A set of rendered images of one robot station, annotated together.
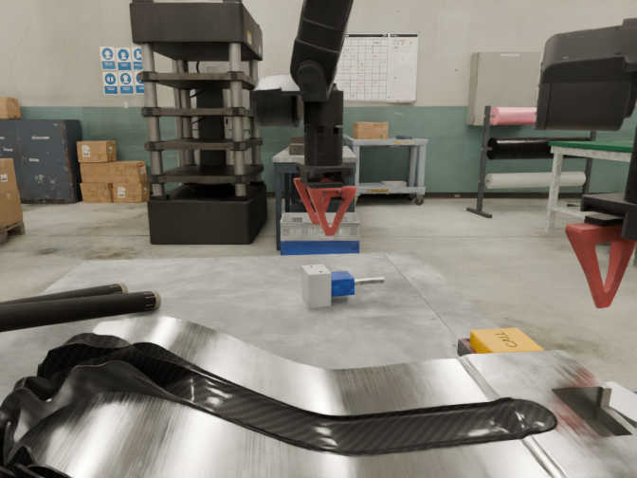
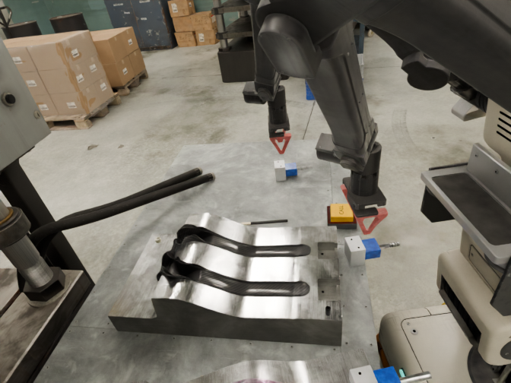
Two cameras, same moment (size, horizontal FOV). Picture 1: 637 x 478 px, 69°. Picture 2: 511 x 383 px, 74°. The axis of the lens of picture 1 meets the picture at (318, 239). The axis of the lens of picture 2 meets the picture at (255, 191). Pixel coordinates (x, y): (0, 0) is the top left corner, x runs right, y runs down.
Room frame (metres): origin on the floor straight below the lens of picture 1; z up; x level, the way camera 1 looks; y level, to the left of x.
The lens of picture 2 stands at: (-0.28, -0.24, 1.47)
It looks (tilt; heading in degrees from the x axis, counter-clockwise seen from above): 36 degrees down; 19
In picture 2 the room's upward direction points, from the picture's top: 9 degrees counter-clockwise
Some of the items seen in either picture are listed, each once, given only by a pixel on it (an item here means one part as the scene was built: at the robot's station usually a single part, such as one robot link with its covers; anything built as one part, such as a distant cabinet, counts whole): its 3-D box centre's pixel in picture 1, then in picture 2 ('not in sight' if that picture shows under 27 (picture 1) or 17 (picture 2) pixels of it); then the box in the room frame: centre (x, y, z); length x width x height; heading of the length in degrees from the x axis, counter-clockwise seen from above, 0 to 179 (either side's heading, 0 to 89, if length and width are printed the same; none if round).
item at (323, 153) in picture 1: (323, 151); (277, 115); (0.69, -0.01, 1.03); 0.10 x 0.07 x 0.07; 14
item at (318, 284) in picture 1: (344, 283); (293, 169); (0.71, -0.04, 0.83); 0.13 x 0.05 x 0.05; 105
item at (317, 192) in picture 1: (327, 202); (280, 139); (0.67, -0.01, 0.96); 0.07 x 0.07 x 0.09; 14
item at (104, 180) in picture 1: (114, 171); (195, 21); (6.50, 2.84, 0.42); 0.86 x 0.33 x 0.83; 89
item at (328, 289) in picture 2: not in sight; (328, 295); (0.17, -0.20, 0.87); 0.05 x 0.05 x 0.04; 6
